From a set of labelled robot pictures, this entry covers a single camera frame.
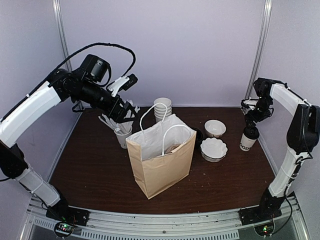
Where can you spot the right aluminium corner post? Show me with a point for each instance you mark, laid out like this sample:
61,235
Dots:
263,34

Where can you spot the black lid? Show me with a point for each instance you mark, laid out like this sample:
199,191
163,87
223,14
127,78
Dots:
251,132

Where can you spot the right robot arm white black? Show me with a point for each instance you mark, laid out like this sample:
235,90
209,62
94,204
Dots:
302,136

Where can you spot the white scalloped bowl black rim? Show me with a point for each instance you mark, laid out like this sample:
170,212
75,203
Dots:
213,150

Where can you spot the stack of black cup lids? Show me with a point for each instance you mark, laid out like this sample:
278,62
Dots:
199,137

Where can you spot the plain white round bowl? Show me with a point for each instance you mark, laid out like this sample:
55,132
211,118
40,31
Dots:
214,128

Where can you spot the bundle of wrapped white straws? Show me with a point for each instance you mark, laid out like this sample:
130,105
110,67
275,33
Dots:
121,122

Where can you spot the brown paper takeout bag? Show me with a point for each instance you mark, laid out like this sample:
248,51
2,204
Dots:
153,170

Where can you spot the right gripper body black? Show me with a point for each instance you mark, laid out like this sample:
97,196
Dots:
263,112

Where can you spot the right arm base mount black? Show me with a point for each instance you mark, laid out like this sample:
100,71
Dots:
266,210

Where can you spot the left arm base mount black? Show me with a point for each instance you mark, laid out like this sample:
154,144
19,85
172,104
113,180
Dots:
66,214

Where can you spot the brown cardboard cup carrier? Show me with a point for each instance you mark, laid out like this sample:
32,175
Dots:
172,148

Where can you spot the white cup holding straws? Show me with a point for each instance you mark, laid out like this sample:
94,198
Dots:
121,137

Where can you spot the aluminium front rail frame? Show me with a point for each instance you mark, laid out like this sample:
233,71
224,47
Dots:
217,225

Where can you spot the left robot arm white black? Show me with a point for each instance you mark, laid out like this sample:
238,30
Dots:
77,85

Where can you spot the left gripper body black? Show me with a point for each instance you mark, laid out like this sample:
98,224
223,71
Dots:
111,111

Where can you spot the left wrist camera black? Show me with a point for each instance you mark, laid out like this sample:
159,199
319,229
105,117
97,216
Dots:
94,68

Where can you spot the single white paper cup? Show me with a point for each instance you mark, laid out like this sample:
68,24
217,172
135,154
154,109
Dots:
246,143

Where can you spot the stack of white paper cups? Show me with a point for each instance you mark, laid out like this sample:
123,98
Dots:
162,108

